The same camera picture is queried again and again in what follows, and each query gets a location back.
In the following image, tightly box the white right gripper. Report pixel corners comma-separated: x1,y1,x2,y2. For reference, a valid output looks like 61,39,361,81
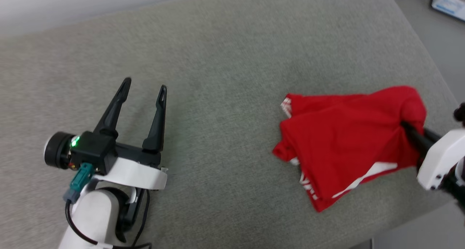
401,121,465,191

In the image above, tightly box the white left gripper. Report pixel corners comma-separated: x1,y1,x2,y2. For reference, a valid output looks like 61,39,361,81
91,77,168,191

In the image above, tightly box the red and white t-shirt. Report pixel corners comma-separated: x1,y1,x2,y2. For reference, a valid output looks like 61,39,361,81
272,85,427,212

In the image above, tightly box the grey fabric sofa seat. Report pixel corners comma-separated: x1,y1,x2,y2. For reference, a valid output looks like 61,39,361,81
0,0,460,249

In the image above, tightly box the white and blue box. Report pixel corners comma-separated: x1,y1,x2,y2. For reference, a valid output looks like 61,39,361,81
430,0,465,22

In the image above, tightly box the teal left cable connector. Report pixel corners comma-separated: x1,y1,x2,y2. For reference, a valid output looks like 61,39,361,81
64,163,96,204

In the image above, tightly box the thin black left gripper cable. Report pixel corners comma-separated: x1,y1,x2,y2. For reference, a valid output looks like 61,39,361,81
113,189,152,249

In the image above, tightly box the black left camera cable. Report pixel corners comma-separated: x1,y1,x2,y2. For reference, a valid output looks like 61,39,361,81
65,200,113,248

